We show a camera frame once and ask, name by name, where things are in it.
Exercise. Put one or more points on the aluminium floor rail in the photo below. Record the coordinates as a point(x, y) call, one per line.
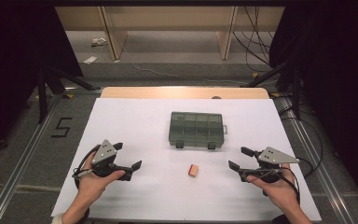
point(18, 177)
point(317, 161)

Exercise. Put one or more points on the person's left hand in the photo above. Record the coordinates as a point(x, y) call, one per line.
point(91, 186)

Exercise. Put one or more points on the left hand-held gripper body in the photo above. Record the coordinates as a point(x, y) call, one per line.
point(104, 152)

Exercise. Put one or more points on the small orange block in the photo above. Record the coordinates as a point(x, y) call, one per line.
point(193, 170)

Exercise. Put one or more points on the black metal stand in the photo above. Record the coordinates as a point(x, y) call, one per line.
point(42, 93)
point(296, 93)

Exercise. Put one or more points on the light wooden desk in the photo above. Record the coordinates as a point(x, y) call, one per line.
point(167, 18)

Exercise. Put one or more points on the grey plastic compartment box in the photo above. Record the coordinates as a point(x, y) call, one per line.
point(195, 129)

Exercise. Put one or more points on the white paper piece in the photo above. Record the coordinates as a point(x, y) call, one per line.
point(90, 60)

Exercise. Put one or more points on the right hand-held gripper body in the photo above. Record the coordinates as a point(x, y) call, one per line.
point(273, 157)

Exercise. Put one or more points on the white table sheet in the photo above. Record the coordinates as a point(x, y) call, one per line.
point(155, 193)

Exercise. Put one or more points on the white power strip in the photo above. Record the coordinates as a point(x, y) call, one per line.
point(99, 41)

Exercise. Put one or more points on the dark curtain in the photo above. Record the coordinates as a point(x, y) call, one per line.
point(338, 77)
point(12, 62)

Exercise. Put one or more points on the person's right hand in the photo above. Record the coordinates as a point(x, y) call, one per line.
point(276, 193)

